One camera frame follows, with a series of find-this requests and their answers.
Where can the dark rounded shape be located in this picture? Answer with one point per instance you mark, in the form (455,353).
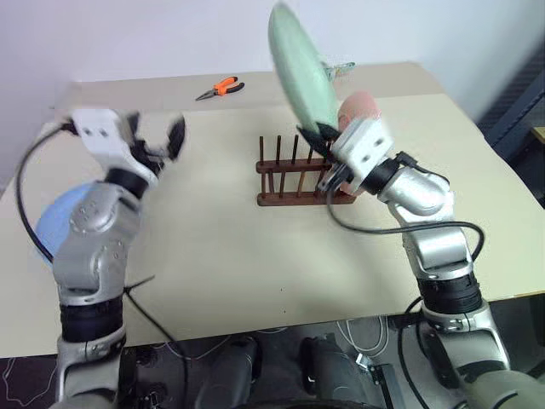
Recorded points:
(336,375)
(230,375)

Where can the blue plate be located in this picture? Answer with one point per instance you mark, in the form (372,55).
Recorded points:
(55,221)

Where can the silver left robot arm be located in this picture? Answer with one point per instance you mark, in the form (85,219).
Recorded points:
(93,238)

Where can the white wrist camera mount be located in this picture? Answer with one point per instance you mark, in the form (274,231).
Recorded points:
(100,130)
(366,149)

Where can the green plate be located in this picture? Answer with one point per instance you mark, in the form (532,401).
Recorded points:
(298,64)

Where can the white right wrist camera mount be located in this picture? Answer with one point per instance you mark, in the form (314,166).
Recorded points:
(366,149)

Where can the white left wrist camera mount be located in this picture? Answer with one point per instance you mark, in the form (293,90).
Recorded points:
(100,130)

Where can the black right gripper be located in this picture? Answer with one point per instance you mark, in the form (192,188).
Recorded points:
(338,176)

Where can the small teal metal tool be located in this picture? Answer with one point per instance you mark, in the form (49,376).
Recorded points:
(340,69)

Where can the wooden dish rack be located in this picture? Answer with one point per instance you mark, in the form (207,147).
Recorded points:
(298,199)

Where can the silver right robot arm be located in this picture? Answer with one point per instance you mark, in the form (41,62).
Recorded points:
(426,191)

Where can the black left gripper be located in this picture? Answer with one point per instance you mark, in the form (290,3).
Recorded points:
(151,157)

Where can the olive grey robot body cover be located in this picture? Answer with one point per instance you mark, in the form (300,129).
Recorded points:
(506,389)

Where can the dark metal shelf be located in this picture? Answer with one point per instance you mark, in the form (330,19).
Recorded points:
(519,98)

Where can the pink plate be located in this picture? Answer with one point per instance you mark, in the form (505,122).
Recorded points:
(362,106)

